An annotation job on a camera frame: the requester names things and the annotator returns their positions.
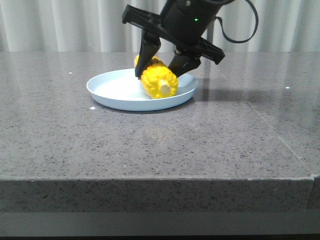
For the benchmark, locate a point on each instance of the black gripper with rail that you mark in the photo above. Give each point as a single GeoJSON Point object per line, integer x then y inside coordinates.
{"type": "Point", "coordinates": [181, 22]}

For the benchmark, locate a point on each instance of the white pleated curtain left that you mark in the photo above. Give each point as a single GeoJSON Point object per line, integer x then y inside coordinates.
{"type": "Point", "coordinates": [70, 25]}

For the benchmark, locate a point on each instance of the yellow plastic corn cob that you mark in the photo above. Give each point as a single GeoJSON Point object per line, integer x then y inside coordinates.
{"type": "Point", "coordinates": [158, 80]}

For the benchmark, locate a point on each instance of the white pleated curtain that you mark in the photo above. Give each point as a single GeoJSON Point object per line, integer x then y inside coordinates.
{"type": "Point", "coordinates": [70, 25]}
{"type": "Point", "coordinates": [283, 26]}

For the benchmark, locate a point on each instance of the white pleated curtain right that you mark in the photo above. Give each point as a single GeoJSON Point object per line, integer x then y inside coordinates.
{"type": "Point", "coordinates": [283, 26]}

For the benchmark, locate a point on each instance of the light blue round plate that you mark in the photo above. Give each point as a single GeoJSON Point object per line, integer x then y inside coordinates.
{"type": "Point", "coordinates": [121, 90]}

